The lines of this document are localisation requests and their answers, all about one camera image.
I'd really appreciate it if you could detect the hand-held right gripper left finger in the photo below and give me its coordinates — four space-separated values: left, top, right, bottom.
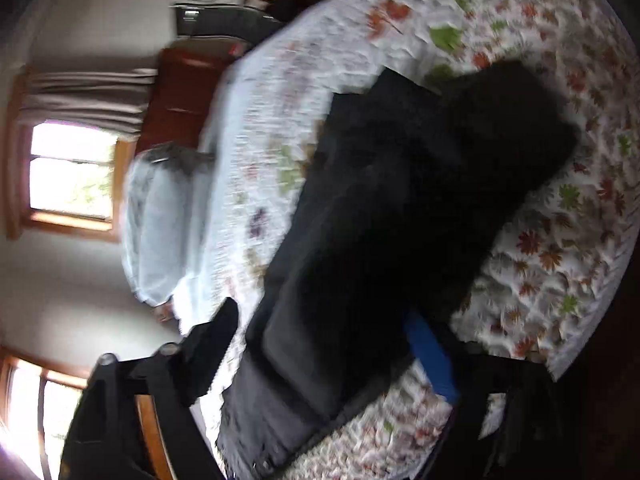
59 297 240 480

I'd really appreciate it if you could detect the grey pillow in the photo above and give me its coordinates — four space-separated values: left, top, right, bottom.
142 141 214 173

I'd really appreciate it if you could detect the wood framed window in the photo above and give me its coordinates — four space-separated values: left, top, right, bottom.
0 345 176 480
7 72 136 241

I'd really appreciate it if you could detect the reddish wooden dresser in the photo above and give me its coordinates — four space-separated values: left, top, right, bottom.
135 46 246 157

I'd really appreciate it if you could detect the floral leaf print quilt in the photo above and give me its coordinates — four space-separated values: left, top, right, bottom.
200 0 633 480

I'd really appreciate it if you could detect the dark flat object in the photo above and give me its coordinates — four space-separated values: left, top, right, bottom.
174 4 283 43

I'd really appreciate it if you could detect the white bed sheet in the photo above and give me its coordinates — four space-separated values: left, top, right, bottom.
172 57 241 337

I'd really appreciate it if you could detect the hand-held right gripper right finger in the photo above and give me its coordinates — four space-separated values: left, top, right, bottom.
406 316 569 480

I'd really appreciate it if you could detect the light blue pillow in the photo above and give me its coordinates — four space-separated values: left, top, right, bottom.
122 152 217 307

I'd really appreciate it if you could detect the black jacket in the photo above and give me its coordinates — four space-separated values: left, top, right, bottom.
215 60 583 480

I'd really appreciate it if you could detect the beige window curtain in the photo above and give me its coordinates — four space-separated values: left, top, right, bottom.
19 67 160 135

